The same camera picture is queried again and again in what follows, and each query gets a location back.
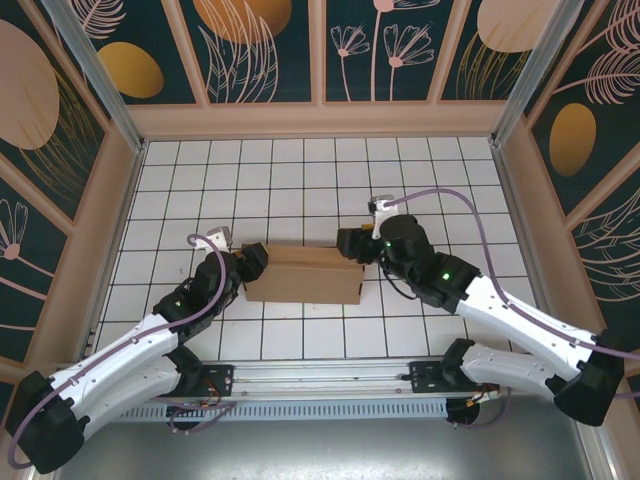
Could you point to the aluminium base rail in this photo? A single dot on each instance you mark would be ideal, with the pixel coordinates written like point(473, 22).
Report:
point(320, 375)

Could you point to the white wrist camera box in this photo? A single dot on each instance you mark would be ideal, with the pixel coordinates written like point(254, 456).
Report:
point(380, 207)
point(215, 239)

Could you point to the brown cardboard box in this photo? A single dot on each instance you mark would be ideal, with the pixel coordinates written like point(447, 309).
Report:
point(305, 282)

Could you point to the wall panel orange circle leaves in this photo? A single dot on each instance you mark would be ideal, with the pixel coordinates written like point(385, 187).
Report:
point(250, 50)

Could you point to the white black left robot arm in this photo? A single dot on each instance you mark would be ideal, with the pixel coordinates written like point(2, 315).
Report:
point(125, 350)

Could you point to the wall panel with gold oval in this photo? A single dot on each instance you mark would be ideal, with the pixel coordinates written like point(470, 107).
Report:
point(150, 30)

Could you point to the wall panel pink circle gold lines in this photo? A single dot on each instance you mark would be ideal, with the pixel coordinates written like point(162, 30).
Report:
point(500, 40)

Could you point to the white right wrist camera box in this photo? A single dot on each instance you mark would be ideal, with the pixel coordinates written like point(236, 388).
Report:
point(380, 207)

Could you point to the grey metal sheet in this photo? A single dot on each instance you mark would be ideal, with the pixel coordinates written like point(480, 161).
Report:
point(325, 450)

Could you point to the wall panel large pink circle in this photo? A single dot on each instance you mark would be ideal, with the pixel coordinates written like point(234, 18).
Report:
point(30, 90)

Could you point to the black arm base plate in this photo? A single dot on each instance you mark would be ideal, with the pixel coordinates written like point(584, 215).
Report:
point(220, 377)
point(425, 375)

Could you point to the aluminium table side rail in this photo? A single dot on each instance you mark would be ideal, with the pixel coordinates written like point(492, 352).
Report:
point(125, 210)
point(525, 225)

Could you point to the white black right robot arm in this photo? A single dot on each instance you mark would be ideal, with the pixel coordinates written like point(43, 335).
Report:
point(525, 320)

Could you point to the aluminium corner post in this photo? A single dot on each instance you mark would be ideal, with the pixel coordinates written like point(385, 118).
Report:
point(535, 75)
point(100, 85)

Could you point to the wall panel with pink flowers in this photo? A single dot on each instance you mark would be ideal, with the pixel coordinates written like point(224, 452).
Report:
point(390, 30)

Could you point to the wall panel gold oval fern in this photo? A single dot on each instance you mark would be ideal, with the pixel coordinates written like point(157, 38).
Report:
point(590, 100)

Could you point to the wall panel pink leaf outlines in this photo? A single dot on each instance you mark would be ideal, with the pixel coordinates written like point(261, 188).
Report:
point(615, 260)

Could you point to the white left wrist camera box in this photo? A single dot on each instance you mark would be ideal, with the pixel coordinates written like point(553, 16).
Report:
point(215, 239)

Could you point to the wall panel pink flower outline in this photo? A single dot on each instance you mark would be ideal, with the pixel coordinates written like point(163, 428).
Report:
point(25, 260)

